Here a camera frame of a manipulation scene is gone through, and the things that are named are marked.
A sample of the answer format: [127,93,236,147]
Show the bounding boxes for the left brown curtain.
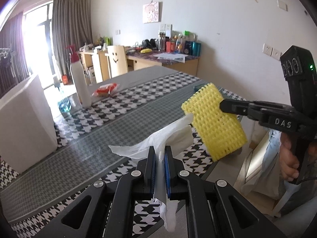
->
[1,12,29,97]

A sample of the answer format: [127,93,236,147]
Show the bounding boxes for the pink anime wall picture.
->
[142,2,159,23]

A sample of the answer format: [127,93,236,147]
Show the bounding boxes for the brown curtain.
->
[1,12,29,97]
[52,0,92,76]

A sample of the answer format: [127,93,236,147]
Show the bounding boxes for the balcony glass door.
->
[22,1,61,89]

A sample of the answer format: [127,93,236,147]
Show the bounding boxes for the wooden desk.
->
[79,50,199,83]

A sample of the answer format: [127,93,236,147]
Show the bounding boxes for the yellow foam net sleeve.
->
[181,83,247,161]

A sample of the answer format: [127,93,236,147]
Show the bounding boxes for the red snack packet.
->
[92,83,120,97]

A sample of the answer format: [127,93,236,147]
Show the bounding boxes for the white tissue paper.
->
[109,113,193,232]

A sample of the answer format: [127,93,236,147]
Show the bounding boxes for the right brown curtain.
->
[52,0,92,76]

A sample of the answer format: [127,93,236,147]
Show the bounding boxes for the blue spray bottle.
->
[52,76,74,115]

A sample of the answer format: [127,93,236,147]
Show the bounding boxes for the white pump bottle red cap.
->
[67,44,92,108]

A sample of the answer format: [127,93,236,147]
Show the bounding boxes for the person right hand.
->
[279,133,299,182]

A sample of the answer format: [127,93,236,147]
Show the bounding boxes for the wall socket pair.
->
[262,44,282,61]

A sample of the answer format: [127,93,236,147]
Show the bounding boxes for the dark green phone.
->
[194,84,206,92]

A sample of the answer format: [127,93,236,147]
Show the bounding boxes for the houndstooth table cloth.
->
[0,65,248,238]

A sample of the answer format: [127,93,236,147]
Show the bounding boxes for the white papers on desk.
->
[154,53,187,63]

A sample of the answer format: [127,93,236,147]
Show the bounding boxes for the wooden smiley chair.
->
[106,45,128,78]

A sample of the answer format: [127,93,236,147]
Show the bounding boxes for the white foam box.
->
[0,74,57,174]

